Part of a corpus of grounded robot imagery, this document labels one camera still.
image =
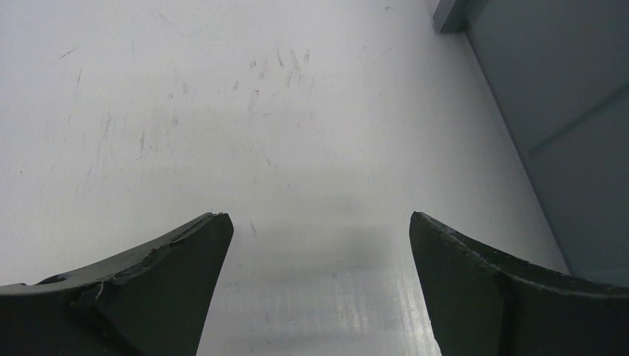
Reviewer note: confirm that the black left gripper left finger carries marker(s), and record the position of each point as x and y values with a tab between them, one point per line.
152	299

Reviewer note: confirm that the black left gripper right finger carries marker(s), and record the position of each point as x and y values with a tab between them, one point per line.
483	301

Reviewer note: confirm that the grey plastic bin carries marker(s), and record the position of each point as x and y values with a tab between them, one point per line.
558	71

